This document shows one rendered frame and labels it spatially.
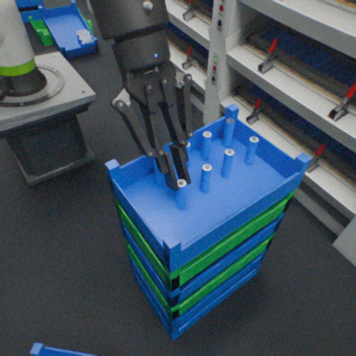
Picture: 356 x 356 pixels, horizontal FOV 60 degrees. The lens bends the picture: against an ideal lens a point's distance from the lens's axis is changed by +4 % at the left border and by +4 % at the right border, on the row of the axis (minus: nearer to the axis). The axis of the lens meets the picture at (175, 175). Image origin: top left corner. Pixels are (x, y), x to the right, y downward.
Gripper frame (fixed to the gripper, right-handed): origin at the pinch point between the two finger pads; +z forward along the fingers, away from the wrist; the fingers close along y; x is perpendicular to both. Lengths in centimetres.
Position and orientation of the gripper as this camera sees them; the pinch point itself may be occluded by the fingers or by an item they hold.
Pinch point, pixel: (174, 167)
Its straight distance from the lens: 50.2
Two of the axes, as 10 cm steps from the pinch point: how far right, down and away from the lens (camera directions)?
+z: 2.4, 8.6, 4.5
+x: 5.2, 2.8, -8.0
